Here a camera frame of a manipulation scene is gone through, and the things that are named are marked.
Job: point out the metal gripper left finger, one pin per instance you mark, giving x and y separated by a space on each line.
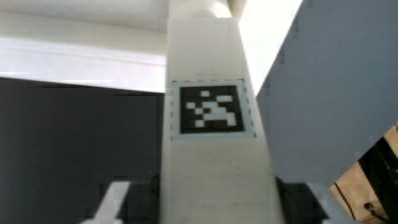
106 212

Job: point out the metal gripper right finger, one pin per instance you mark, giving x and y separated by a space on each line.
309 206

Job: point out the white desk top tray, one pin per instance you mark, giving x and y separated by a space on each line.
90 41

